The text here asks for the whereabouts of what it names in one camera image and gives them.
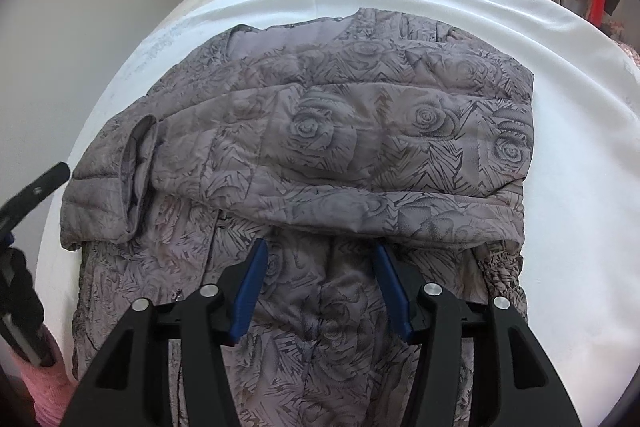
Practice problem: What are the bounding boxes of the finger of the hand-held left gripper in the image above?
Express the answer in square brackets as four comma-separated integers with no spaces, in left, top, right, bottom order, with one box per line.
[0,162,71,240]

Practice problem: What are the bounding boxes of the pink floral quilt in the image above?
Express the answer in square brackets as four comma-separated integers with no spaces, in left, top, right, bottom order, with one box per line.
[606,19,640,68]

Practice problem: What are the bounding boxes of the grey rose-print quilted jacket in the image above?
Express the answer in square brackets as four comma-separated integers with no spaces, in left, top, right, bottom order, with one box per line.
[60,7,538,427]

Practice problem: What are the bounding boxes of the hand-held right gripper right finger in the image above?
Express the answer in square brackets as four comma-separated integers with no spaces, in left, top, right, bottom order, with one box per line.
[370,242,584,427]

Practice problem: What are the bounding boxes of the bed with white sheet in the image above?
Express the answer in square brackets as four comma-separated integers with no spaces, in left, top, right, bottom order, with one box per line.
[30,0,640,408]

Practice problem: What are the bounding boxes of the person's left forearm pink sleeve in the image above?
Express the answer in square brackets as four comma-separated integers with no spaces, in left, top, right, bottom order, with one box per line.
[14,326,77,427]

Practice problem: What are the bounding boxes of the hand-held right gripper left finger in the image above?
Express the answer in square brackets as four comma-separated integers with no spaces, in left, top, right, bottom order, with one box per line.
[60,239,271,427]

